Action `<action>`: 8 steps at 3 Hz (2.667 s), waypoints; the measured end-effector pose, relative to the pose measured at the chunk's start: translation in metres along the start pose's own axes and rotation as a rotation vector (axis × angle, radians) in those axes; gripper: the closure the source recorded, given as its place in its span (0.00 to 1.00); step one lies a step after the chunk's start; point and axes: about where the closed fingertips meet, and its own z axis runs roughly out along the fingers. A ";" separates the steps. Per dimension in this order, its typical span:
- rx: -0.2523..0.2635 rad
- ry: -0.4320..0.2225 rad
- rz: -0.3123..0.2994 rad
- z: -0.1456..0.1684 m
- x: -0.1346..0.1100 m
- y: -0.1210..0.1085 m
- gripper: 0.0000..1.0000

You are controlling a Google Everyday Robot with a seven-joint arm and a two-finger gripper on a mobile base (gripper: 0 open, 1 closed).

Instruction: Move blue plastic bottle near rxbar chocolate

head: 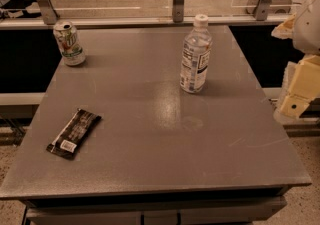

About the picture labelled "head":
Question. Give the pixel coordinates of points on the green white soda can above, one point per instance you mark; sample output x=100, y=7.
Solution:
x=66, y=36

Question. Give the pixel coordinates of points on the left metal bracket post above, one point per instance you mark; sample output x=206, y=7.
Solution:
x=48, y=13

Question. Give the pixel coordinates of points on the black rxbar chocolate wrapper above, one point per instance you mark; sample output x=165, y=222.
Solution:
x=69, y=140

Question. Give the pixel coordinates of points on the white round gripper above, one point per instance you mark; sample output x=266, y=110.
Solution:
x=308, y=27

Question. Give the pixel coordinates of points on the clear plastic water bottle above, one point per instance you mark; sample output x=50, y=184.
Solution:
x=195, y=55

